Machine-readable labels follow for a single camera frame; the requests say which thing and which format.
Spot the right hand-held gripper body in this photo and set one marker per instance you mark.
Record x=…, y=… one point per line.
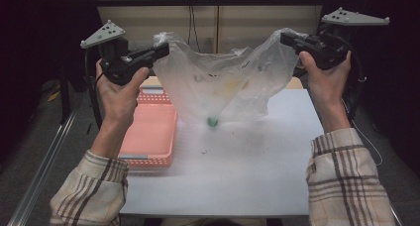
x=330, y=51

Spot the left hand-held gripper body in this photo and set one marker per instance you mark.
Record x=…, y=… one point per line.
x=114, y=64

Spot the clear plastic bag yellow smiley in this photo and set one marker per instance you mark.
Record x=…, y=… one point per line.
x=204, y=84

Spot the pink plastic basket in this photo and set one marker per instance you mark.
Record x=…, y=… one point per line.
x=155, y=133

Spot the small bottle with white cap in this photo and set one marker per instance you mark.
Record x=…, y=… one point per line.
x=212, y=121

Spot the person's right hand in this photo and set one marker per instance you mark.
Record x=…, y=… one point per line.
x=328, y=84

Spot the person's left hand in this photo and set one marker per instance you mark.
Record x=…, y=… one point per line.
x=117, y=100

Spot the black metal stand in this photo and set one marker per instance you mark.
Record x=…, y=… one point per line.
x=65, y=97

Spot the yellow floor tape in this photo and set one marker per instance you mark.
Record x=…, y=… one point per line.
x=54, y=95

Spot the black curtain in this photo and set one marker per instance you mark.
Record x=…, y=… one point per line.
x=39, y=21
x=396, y=70

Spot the small black floor item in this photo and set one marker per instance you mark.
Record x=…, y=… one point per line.
x=88, y=128

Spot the black horizontal bar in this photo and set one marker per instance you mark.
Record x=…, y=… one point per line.
x=231, y=1

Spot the white table board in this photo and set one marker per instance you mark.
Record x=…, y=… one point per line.
x=214, y=186

